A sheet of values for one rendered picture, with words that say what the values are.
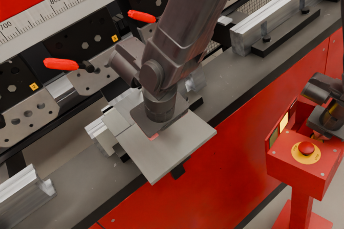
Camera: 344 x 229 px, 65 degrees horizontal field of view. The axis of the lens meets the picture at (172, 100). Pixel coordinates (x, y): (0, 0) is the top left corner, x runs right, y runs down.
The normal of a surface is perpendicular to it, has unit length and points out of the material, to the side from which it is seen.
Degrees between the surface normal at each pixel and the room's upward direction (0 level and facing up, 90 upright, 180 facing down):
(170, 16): 67
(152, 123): 29
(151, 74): 76
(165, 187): 90
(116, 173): 0
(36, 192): 90
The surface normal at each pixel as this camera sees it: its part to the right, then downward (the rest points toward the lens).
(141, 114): 0.04, -0.38
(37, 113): 0.56, 0.45
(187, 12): -0.61, 0.48
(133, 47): 0.21, -0.62
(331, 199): -0.27, -0.69
